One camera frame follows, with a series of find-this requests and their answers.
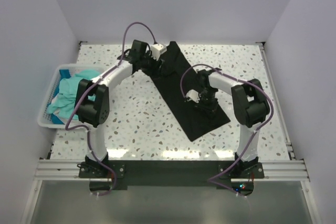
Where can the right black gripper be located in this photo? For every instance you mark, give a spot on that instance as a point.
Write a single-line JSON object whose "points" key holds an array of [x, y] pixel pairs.
{"points": [[210, 109]]}

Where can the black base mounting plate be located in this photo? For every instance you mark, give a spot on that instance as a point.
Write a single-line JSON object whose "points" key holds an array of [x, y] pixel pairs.
{"points": [[119, 175]]}

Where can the blue t shirt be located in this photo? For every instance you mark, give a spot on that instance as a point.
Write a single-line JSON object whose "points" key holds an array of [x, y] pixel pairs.
{"points": [[64, 74]]}

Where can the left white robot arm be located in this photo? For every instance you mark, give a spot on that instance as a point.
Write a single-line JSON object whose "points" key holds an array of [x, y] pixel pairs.
{"points": [[92, 105]]}

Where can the white plastic laundry basket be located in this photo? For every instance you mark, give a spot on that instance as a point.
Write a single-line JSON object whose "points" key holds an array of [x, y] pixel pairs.
{"points": [[44, 119]]}

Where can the aluminium frame rail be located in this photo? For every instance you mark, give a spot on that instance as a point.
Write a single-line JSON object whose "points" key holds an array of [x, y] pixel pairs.
{"points": [[57, 169]]}

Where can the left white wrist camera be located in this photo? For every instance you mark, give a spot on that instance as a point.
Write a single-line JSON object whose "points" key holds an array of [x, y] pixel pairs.
{"points": [[157, 50]]}

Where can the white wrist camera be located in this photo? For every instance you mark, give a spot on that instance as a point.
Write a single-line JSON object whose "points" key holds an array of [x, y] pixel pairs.
{"points": [[157, 50], [192, 95]]}

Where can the teal t shirt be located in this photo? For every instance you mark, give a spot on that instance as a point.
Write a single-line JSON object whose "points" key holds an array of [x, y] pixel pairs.
{"points": [[67, 91]]}

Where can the black t shirt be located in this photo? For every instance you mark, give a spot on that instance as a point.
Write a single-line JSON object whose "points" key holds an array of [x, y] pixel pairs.
{"points": [[174, 79]]}

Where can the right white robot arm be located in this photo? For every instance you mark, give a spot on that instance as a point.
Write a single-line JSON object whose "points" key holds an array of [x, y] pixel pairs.
{"points": [[250, 104]]}

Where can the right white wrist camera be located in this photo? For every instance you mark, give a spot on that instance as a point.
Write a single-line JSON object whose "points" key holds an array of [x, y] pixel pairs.
{"points": [[192, 95]]}

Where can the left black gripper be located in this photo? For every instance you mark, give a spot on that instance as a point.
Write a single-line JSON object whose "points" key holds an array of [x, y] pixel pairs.
{"points": [[154, 71]]}

